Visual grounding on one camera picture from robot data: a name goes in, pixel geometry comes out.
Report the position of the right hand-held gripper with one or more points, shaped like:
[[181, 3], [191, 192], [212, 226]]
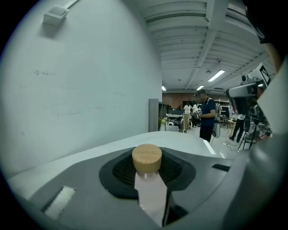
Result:
[[273, 105]]

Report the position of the grey cabinet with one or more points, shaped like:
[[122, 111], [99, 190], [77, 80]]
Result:
[[153, 115]]

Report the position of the white table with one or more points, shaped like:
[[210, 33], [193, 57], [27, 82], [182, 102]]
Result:
[[162, 138]]

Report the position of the grey console with black mesh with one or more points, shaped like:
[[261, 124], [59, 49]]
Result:
[[94, 202]]

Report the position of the small pink bottle wooden cap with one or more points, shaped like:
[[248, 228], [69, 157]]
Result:
[[147, 157]]

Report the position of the flowers in white vase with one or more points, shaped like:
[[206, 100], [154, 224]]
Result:
[[163, 122]]

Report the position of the white wall junction box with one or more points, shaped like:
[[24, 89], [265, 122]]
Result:
[[55, 15]]

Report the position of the long ceiling light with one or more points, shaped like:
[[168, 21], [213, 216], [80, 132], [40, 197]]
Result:
[[216, 75], [200, 87]]

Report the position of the white foam strip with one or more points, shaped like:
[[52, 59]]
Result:
[[59, 203]]

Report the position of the person's right forearm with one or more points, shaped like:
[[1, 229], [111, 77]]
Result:
[[275, 56]]

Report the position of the black tripod stand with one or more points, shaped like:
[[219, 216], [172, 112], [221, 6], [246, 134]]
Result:
[[248, 132]]

